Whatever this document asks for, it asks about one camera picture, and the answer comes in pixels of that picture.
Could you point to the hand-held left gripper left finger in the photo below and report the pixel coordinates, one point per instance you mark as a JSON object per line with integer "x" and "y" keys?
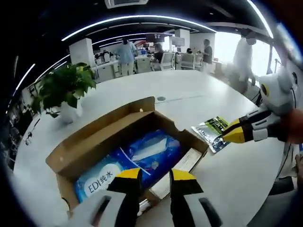
{"x": 125, "y": 203}

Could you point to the person's right hand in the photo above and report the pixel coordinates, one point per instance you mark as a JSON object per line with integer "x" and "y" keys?
{"x": 294, "y": 127}

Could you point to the blue soft tissue pack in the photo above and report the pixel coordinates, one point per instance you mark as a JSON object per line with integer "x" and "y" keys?
{"x": 151, "y": 151}

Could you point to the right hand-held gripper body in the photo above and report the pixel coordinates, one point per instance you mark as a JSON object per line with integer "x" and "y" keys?
{"x": 279, "y": 94}

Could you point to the potted green plant white pot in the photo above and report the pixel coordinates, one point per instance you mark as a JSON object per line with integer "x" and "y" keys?
{"x": 64, "y": 87}

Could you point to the grey mesh office chair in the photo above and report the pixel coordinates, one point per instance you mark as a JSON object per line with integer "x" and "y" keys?
{"x": 274, "y": 210}

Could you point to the white office chair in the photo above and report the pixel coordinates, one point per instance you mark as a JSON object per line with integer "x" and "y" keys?
{"x": 188, "y": 61}
{"x": 167, "y": 61}

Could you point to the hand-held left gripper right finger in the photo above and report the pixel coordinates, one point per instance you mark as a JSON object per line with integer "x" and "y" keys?
{"x": 184, "y": 203}

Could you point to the brown cardboard shoe box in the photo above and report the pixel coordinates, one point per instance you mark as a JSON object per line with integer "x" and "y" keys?
{"x": 94, "y": 139}

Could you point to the ceiling air vent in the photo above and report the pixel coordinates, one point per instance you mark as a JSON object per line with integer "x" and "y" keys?
{"x": 125, "y": 2}

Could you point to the small white gadget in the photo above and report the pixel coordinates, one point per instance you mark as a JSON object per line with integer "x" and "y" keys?
{"x": 29, "y": 139}

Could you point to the long ceiling light strip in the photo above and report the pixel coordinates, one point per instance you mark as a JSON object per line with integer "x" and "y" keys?
{"x": 139, "y": 17}

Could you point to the green silver foil packet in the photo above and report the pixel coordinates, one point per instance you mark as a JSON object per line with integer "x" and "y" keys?
{"x": 208, "y": 132}

